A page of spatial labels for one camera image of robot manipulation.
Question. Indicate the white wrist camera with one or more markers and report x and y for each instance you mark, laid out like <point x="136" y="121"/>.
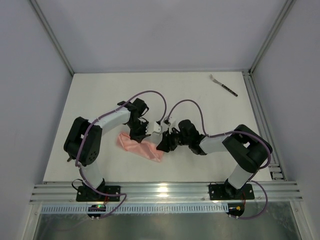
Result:
<point x="171" y="124"/>
<point x="153" y="128"/>

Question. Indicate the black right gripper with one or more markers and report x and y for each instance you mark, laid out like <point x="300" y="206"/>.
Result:
<point x="170" y="140"/>

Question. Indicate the right controller board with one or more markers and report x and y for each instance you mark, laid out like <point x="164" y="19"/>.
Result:
<point x="235" y="210"/>

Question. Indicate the aluminium rail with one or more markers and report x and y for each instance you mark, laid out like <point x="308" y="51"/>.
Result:
<point x="165" y="192"/>
<point x="275" y="167"/>

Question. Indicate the metal fork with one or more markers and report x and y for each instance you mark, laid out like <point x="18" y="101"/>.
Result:
<point x="222" y="85"/>

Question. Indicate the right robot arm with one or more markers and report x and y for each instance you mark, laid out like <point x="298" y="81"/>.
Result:
<point x="248" y="149"/>

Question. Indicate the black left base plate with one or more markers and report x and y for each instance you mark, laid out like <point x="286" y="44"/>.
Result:
<point x="86" y="194"/>

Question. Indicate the controller board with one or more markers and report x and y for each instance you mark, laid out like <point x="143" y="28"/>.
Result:
<point x="96" y="211"/>
<point x="235" y="210"/>

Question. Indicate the left frame post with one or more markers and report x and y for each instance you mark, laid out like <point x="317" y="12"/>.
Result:
<point x="51" y="35"/>

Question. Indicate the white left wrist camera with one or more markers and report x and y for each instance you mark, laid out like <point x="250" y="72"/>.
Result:
<point x="153" y="128"/>

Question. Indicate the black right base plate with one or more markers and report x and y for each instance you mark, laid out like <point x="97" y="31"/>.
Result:
<point x="225" y="191"/>

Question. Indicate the frame post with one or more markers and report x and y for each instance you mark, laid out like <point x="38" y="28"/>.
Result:
<point x="51" y="35"/>
<point x="272" y="33"/>

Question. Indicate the right frame post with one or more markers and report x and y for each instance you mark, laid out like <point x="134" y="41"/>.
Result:
<point x="272" y="33"/>

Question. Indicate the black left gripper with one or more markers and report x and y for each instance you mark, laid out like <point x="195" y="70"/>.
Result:
<point x="137" y="131"/>

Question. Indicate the aluminium front rail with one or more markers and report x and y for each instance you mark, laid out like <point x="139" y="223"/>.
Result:
<point x="165" y="192"/>

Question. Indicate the aluminium right side rail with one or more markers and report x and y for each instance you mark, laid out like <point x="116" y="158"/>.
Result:
<point x="275" y="167"/>

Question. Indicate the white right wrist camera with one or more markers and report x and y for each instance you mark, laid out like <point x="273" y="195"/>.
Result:
<point x="171" y="124"/>

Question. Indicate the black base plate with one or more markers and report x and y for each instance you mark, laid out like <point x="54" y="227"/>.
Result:
<point x="225" y="191"/>
<point x="86" y="194"/>

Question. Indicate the pink satin napkin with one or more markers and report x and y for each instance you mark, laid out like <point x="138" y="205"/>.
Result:
<point x="144" y="149"/>

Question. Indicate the slotted cable duct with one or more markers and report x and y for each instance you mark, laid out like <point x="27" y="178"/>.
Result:
<point x="137" y="208"/>

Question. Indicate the left controller board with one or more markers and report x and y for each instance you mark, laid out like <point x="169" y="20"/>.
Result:
<point x="96" y="211"/>

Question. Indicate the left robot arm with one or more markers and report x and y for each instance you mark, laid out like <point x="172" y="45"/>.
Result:
<point x="83" y="141"/>

